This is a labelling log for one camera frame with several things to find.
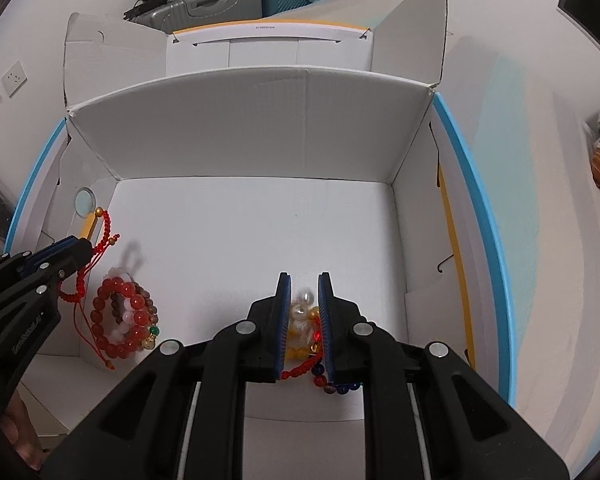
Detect pink bead bracelet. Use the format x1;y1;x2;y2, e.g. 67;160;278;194
105;266;139;344

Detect white wall socket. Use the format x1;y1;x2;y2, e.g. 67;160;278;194
2;59;29;97

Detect person's left hand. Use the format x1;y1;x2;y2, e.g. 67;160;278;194
0;395;48;471

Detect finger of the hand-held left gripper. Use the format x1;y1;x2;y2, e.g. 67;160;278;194
5;235;82;276
17;238;94;311

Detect blue bead bracelet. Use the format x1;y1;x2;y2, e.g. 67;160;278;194
312;362;364;397

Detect yellow bead bracelet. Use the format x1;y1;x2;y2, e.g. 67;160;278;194
286;309;324;364

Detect cardboard box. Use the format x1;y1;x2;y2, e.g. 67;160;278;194
5;0;519;463

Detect brown bead bracelet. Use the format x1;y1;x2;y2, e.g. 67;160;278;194
111;284;162;354

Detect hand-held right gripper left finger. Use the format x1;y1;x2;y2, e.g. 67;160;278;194
42;271;293;480

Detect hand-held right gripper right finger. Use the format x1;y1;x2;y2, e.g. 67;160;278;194
317;271;570;480

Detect red string bracelet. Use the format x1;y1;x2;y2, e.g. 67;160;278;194
57;208;121;372

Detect grey suitcase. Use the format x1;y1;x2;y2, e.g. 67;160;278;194
124;0;264;37

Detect striped bed sheet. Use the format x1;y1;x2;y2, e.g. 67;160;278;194
430;30;600;466

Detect small red bead bracelet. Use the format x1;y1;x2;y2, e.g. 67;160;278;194
278;329;327;382

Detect white pearl bracelet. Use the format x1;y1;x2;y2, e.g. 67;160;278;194
290;287;317;322

